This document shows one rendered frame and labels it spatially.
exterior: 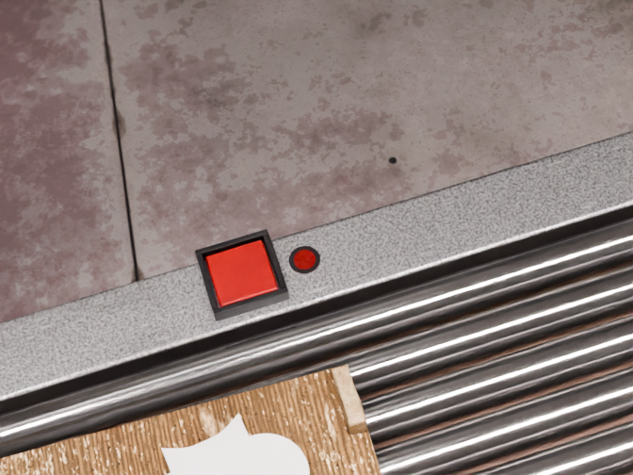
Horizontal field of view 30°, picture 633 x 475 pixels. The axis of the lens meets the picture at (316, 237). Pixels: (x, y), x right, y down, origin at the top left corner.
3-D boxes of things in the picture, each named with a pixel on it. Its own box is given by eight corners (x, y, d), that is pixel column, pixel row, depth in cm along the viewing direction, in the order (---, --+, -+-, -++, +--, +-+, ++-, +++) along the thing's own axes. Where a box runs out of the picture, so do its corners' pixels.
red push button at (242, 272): (206, 262, 120) (204, 255, 118) (263, 245, 120) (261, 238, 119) (221, 313, 117) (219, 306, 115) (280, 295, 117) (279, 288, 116)
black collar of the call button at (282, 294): (196, 258, 120) (194, 250, 118) (267, 237, 121) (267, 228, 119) (216, 322, 116) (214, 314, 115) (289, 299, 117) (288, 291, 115)
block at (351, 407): (332, 380, 110) (331, 368, 108) (350, 374, 110) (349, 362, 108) (348, 437, 107) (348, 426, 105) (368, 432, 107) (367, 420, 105)
